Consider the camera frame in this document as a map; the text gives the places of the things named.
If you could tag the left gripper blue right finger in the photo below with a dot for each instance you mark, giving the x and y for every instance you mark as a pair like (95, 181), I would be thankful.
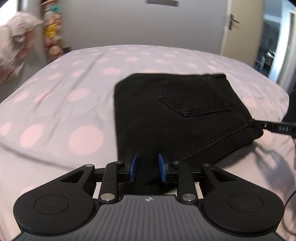
(162, 167)

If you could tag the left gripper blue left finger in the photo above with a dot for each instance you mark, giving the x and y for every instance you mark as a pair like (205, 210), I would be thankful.
(132, 167)

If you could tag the black jeans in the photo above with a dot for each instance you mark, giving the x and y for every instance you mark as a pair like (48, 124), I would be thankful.
(194, 119)

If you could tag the hanging floral pink clothes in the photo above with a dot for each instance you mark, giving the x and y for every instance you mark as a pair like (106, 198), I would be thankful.
(17, 39)

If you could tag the pink polka dot bedsheet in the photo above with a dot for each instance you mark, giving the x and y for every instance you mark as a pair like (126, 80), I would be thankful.
(62, 117)

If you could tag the cream door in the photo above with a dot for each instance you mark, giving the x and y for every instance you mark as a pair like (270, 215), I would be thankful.
(242, 43)

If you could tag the metal door handle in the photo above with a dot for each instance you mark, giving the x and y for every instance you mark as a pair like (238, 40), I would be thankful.
(232, 22)

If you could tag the grey wall vent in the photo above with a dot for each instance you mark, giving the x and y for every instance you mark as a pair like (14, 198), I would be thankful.
(164, 2)

